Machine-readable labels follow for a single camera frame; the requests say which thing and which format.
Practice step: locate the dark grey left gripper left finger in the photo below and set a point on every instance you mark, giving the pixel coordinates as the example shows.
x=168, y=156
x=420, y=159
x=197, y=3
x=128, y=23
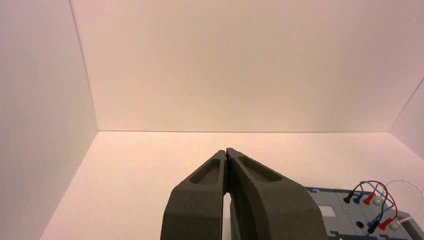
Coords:
x=195, y=205

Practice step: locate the blue and grey electronics box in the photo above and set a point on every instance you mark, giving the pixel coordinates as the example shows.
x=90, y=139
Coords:
x=334, y=222

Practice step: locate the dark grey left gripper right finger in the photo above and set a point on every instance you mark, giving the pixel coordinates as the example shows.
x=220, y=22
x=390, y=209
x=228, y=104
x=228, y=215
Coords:
x=271, y=208

